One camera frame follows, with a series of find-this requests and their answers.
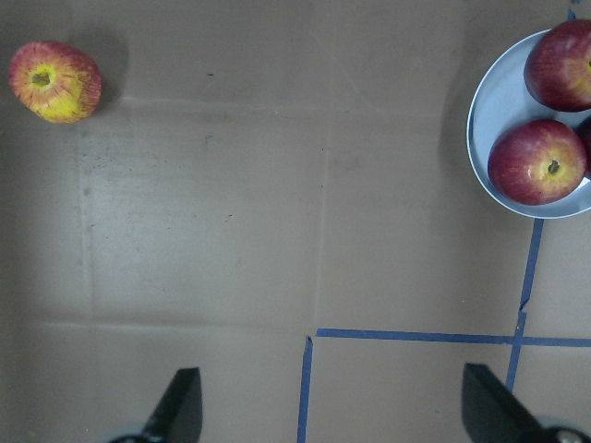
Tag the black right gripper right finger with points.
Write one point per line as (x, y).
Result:
(490, 413)

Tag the red apple on plate near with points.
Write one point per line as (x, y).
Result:
(538, 162)

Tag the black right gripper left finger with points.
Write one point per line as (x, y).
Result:
(178, 415)

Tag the red apple on plate side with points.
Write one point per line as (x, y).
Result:
(584, 133)

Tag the light blue plate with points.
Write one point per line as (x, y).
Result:
(502, 101)

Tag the red apple on plate far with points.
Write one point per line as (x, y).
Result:
(557, 71)

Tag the red yellow apple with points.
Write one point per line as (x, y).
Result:
(56, 81)

